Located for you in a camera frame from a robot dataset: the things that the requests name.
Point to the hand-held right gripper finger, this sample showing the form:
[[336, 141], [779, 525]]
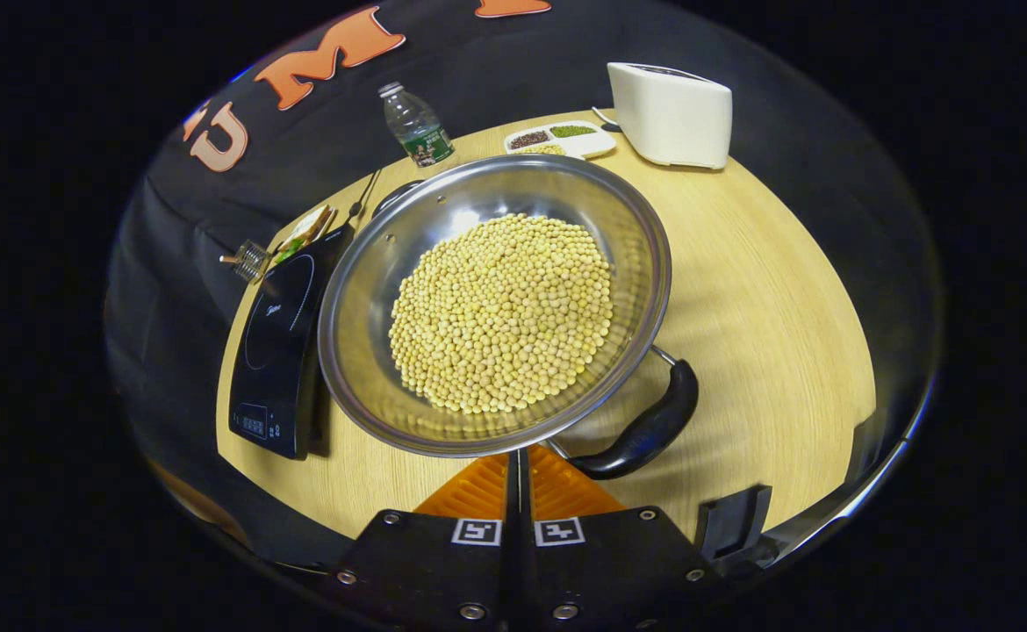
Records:
[[512, 527], [525, 562]]

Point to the sandwich with lettuce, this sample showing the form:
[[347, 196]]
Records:
[[305, 233]]

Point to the pile of yellow soybeans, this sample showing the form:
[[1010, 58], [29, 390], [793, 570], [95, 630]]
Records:
[[500, 316]]

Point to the white toaster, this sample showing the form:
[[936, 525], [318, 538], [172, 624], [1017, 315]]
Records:
[[667, 114]]

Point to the black induction cooktop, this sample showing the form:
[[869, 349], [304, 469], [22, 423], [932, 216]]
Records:
[[281, 351]]

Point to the stainless steel pot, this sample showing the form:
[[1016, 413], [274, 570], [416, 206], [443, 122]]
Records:
[[373, 290]]

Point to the clear plastic water bottle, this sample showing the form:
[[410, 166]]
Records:
[[415, 123]]

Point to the white divided bean plate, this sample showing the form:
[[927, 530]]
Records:
[[597, 140]]

